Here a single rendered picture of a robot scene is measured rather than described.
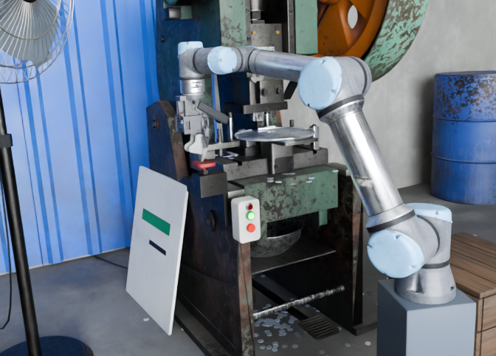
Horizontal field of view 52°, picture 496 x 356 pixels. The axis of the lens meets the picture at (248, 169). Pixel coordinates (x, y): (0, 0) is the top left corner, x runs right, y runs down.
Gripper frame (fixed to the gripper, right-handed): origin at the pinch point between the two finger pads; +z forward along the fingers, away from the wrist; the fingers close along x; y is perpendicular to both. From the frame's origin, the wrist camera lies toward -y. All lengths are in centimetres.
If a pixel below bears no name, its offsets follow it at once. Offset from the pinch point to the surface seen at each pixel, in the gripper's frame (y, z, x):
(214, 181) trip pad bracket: -2.0, 7.4, 3.1
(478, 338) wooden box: -62, 55, 56
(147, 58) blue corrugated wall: -28, -31, -133
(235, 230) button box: -5.4, 22.6, 9.6
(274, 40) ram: -37, -36, -15
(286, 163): -34.1, 7.4, -4.9
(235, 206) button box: -5.4, 14.5, 9.9
